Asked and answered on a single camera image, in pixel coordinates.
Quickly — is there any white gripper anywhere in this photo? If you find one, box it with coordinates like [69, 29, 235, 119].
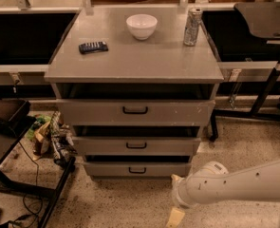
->
[165, 174, 194, 228]

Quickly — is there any grey bottom drawer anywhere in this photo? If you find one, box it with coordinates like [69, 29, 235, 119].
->
[84, 161, 191, 178]

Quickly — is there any grey drawer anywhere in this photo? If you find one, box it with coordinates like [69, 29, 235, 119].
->
[73, 137, 200, 156]
[56, 99, 215, 126]
[84, 161, 191, 178]

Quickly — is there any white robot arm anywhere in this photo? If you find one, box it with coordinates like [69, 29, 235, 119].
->
[166, 160, 280, 228]

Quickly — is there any grey middle drawer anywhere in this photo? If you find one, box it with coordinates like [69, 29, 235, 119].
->
[73, 137, 200, 156]

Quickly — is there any grey drawer cabinet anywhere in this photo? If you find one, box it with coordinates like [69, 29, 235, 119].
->
[44, 5, 225, 182]

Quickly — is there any grey top drawer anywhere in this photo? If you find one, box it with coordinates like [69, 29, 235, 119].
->
[56, 99, 215, 126]

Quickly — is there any black table right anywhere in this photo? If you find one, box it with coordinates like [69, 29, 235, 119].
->
[203, 2, 280, 142]

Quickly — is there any dark snack bar package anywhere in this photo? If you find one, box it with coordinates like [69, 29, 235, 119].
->
[79, 41, 108, 54]

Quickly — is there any white bowl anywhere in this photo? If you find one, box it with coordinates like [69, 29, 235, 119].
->
[126, 14, 158, 40]

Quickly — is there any black side table left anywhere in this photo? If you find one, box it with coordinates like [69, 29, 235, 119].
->
[0, 99, 75, 228]

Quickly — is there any silver drink can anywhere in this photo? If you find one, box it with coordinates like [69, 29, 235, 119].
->
[183, 8, 202, 47]

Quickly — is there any black cable on floor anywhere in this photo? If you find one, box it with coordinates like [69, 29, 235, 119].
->
[6, 136, 45, 228]

